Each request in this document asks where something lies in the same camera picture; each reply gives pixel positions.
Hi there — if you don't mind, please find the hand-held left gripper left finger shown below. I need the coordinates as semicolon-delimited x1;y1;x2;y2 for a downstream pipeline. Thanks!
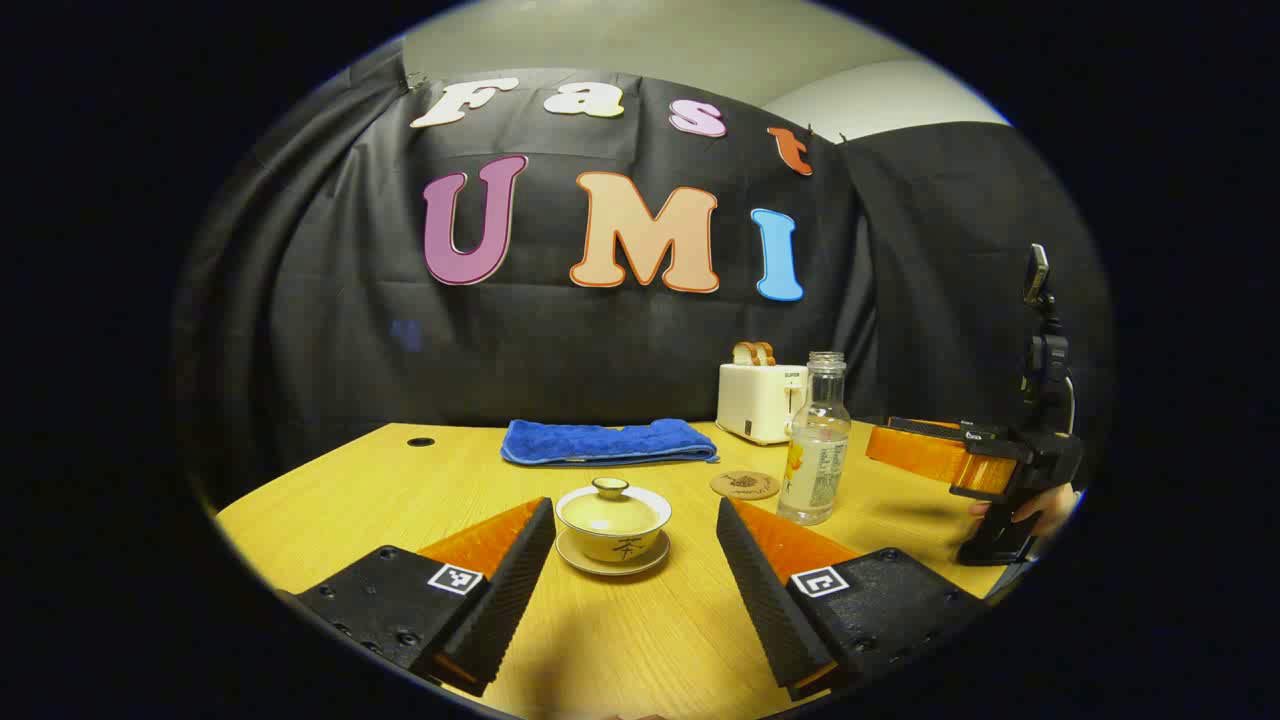
290;497;557;698

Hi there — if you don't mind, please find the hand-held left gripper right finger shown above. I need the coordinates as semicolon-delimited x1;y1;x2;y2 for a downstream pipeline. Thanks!
716;497;991;701

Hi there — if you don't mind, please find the round wooden coaster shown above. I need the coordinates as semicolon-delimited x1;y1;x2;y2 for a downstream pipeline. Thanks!
710;470;781;501

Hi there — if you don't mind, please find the clear plastic water bottle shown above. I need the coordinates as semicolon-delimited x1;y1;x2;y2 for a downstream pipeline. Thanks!
777;351;853;527

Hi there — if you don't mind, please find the cream ceramic teacup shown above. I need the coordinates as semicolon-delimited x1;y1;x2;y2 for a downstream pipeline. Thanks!
555;486;673;565

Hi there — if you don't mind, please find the cream ceramic saucer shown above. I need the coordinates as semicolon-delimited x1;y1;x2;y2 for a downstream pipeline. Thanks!
555;528;672;578

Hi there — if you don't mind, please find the folded blue towel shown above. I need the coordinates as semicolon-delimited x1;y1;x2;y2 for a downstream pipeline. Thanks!
500;418;720;468

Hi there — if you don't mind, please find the cream toaster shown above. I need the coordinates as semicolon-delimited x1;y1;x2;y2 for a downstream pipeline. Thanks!
716;362;809;446

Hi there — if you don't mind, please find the black backdrop cloth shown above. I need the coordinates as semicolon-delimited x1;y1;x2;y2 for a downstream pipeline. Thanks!
175;45;1116;511

